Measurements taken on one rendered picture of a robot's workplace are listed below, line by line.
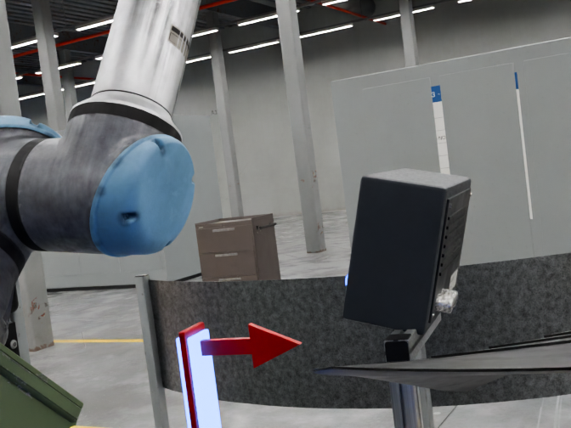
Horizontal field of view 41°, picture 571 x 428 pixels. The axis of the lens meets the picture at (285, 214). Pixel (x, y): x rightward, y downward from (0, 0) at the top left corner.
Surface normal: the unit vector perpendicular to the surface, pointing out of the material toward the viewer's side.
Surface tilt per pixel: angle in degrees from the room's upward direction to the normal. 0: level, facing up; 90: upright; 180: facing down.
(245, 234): 90
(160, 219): 104
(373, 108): 90
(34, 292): 90
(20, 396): 90
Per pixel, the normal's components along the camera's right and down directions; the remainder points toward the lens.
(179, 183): 0.91, 0.15
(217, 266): -0.42, 0.10
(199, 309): -0.68, 0.12
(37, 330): 0.88, -0.08
